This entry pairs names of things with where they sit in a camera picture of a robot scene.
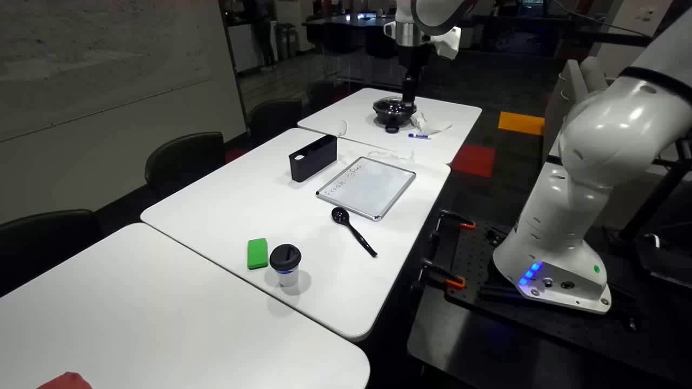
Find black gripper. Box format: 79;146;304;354
395;41;439;105

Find black cutlery box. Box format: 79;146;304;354
287;132;339;185

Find black bowl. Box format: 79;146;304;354
369;97;420;136

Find silver metal tray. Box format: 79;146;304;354
313;153;420;224

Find black chair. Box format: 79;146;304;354
0;207;104;299
143;130;227;201
247;99;304;144

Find orange black clamp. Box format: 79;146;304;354
415;258;470;295
431;211;480;233

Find black plastic spoon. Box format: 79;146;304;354
329;206;380;260

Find clear cup with black lid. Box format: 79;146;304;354
268;243;304;293

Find green rectangular block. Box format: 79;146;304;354
244;237;271;273

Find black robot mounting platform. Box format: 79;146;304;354
405;207;692;389

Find black metal stand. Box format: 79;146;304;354
619;138;692;291

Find red item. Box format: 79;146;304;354
34;371;94;389

